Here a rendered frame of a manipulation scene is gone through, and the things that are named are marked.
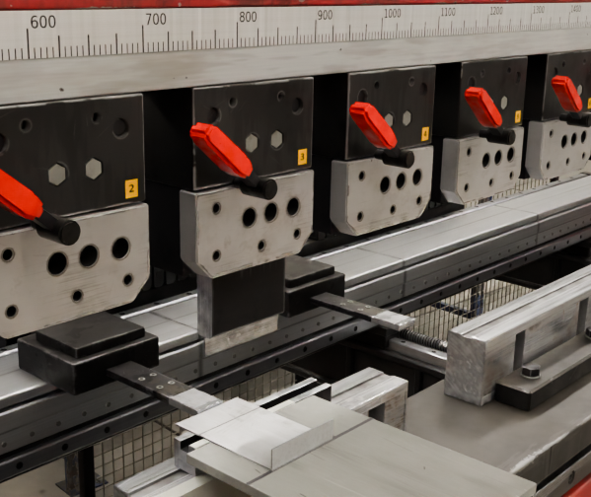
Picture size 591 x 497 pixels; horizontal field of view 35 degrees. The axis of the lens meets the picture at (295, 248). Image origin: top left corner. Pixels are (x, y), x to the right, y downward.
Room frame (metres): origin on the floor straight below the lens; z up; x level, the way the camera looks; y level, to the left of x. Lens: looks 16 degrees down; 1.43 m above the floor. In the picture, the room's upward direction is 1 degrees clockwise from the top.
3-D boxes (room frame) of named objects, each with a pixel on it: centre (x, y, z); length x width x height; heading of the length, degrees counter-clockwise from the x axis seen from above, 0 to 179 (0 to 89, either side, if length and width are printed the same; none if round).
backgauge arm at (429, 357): (1.57, -0.06, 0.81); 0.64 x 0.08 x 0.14; 48
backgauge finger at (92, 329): (0.97, 0.18, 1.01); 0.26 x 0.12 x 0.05; 48
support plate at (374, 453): (0.77, -0.06, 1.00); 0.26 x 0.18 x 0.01; 48
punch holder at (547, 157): (1.30, -0.33, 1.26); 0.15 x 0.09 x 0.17; 138
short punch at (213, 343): (0.87, 0.05, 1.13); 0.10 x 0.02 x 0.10; 138
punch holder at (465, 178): (1.15, -0.20, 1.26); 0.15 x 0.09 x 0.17; 138
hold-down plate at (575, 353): (1.28, -0.39, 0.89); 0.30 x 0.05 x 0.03; 138
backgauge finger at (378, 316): (1.23, -0.05, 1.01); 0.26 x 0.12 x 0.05; 48
